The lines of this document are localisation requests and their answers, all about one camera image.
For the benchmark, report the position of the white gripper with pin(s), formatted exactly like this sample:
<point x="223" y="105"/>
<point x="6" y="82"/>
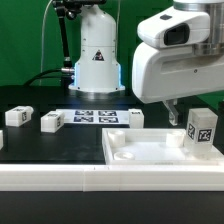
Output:
<point x="181" y="54"/>

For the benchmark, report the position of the white square table top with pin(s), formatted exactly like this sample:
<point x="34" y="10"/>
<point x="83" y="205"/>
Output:
<point x="124" y="146"/>

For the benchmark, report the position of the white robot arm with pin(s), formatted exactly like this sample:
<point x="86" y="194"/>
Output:
<point x="97" y="72"/>

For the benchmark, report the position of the sheet of marker tags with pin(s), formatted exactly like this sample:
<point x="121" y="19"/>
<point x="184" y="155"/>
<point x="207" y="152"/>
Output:
<point x="80" y="116"/>

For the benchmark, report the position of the white fence frame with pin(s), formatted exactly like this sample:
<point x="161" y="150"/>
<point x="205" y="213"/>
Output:
<point x="84" y="178"/>

